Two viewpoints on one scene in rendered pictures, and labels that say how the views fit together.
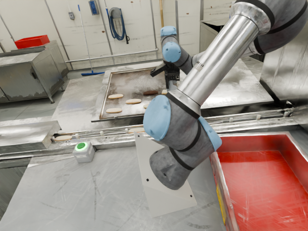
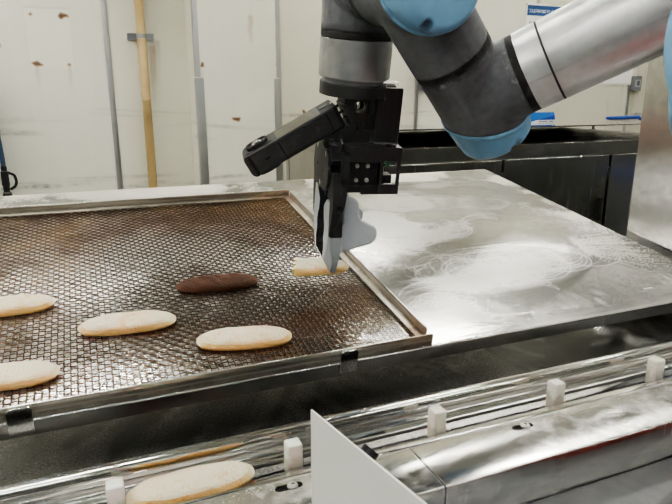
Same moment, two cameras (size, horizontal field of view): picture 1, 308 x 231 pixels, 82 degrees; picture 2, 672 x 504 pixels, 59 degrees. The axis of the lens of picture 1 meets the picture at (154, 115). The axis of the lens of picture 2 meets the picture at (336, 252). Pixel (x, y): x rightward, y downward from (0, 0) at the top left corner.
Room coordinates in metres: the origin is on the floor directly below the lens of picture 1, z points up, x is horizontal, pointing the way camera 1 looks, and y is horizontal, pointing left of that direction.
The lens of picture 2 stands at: (0.33, 0.18, 1.15)
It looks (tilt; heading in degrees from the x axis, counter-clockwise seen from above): 15 degrees down; 333
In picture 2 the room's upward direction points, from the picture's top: straight up
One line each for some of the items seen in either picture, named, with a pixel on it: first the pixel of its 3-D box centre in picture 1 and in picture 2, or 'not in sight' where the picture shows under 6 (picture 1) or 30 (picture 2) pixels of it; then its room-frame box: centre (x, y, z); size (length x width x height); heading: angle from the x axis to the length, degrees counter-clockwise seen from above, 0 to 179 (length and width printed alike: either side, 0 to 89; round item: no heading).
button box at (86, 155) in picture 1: (85, 154); not in sight; (0.64, 0.37, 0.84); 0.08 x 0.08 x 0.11; 86
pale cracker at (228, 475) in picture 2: (137, 130); (191, 481); (0.75, 0.10, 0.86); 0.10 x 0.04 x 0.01; 86
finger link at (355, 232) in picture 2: (171, 87); (350, 236); (0.91, -0.12, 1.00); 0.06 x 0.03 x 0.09; 77
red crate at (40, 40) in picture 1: (32, 41); not in sight; (3.95, 2.19, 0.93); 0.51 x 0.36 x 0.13; 90
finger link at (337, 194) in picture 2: (167, 80); (334, 196); (0.91, -0.10, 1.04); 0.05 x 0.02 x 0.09; 167
